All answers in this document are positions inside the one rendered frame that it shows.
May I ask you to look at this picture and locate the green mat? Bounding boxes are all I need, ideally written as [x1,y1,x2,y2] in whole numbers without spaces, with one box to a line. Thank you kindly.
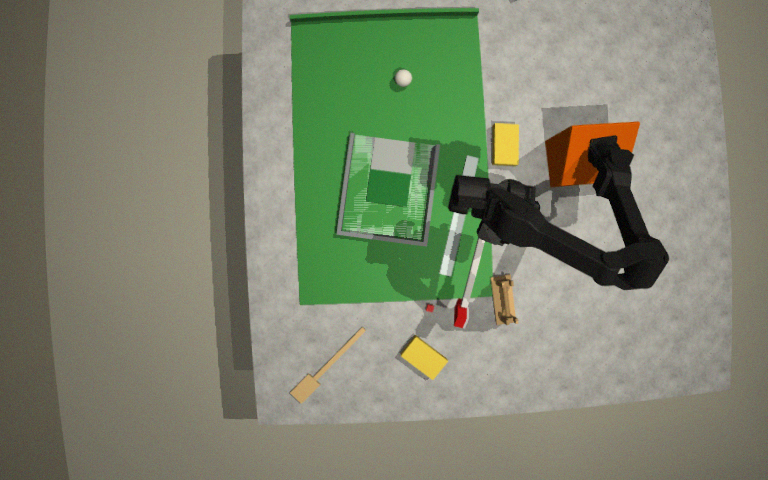
[291,15,488,305]

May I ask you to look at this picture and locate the white golf ball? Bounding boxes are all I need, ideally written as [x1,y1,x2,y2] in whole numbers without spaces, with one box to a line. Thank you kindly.
[395,69,412,87]

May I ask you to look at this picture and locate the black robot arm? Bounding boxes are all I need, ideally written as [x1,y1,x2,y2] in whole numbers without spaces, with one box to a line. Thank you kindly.
[452,135,669,290]

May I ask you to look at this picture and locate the white flat bar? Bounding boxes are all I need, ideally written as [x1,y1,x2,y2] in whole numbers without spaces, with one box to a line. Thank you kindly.
[439,155,479,277]

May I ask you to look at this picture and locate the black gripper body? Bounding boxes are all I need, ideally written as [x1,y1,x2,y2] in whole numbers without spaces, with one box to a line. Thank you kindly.
[448,190,540,215]

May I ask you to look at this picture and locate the yellow rectangular block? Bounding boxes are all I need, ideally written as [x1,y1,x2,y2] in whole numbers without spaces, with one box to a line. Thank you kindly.
[401,335,448,380]
[492,123,519,167]

